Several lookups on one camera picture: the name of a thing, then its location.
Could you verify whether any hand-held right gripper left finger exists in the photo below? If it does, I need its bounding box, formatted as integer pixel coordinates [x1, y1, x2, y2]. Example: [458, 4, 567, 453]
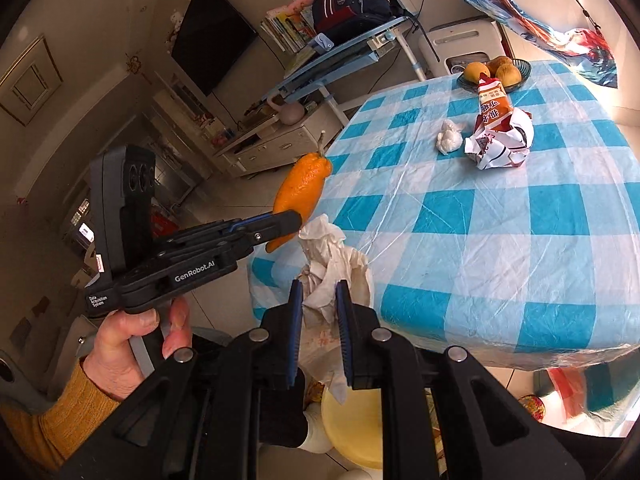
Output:
[57, 280, 307, 480]

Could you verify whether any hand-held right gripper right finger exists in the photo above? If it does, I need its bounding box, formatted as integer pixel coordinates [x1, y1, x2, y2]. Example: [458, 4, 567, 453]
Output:
[334, 280, 586, 480]

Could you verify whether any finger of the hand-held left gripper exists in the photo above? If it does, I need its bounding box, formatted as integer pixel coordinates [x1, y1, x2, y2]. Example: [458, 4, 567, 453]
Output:
[219, 210, 304, 262]
[164, 213, 282, 257]

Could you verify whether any orange peel with stem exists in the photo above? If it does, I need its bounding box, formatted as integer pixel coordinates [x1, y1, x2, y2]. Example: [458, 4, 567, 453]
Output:
[264, 130, 334, 254]

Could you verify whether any large white tissue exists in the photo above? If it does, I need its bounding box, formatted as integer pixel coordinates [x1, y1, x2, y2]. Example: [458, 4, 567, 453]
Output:
[298, 213, 375, 407]

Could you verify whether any yellow plastic bin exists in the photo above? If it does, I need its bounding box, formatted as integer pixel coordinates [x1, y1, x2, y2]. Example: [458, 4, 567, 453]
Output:
[320, 384, 387, 472]

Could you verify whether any person's left forearm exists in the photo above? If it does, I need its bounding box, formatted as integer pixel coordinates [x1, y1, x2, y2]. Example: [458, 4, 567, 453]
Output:
[0, 360, 124, 472]

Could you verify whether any person's left hand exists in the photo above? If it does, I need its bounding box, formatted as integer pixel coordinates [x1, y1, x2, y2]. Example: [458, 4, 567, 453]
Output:
[82, 297, 194, 402]

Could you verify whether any white television cabinet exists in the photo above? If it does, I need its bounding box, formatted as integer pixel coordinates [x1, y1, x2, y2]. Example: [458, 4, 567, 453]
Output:
[212, 102, 346, 176]

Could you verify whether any beige vase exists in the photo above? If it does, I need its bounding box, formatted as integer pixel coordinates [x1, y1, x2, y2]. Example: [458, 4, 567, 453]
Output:
[266, 94, 305, 126]

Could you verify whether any green book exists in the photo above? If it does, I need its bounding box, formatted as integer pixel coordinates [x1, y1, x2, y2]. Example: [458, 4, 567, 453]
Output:
[283, 47, 317, 72]

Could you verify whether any blue study desk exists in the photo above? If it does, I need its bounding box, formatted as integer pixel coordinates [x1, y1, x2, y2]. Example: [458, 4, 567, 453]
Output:
[262, 10, 429, 126]

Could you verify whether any small crumpled white tissue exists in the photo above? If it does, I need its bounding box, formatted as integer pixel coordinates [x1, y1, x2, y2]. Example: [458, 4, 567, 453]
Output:
[435, 118, 464, 155]

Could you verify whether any black flat television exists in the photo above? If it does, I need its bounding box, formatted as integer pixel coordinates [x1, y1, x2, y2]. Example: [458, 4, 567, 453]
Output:
[170, 0, 260, 97]

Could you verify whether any row of books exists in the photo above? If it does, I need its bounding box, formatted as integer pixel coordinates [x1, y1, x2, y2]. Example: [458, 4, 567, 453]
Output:
[259, 7, 319, 54]

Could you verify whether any white red crumpled wrapper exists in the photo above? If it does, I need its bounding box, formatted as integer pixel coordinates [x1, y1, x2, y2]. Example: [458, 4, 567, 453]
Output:
[463, 107, 535, 170]

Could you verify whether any yellow mango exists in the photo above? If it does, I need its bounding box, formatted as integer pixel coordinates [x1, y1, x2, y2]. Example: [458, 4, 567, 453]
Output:
[463, 62, 491, 84]

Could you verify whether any white air purifier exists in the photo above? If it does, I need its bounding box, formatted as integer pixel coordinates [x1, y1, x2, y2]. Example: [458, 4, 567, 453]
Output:
[417, 17, 504, 81]

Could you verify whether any dark fruit bowl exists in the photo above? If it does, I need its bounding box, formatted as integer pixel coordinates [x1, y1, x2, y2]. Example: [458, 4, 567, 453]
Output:
[455, 58, 532, 94]

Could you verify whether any printed hanging cloth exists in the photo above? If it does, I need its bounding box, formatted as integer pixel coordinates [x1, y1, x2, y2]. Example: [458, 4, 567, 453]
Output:
[462, 0, 619, 86]

